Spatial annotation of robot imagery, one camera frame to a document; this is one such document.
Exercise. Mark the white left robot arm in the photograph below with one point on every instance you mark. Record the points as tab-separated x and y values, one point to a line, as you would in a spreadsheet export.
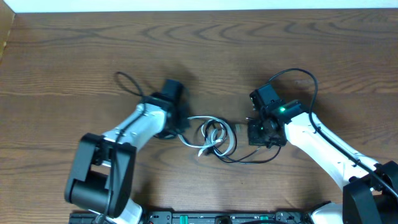
101	175

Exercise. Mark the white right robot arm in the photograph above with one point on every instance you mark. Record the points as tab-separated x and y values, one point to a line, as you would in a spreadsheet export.
369	188

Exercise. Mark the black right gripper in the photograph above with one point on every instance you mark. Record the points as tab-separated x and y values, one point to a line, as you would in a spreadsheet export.
254	139

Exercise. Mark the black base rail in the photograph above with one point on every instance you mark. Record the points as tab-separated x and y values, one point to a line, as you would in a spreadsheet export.
223	218

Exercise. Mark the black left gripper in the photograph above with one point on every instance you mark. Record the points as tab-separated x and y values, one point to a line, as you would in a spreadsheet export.
185	124

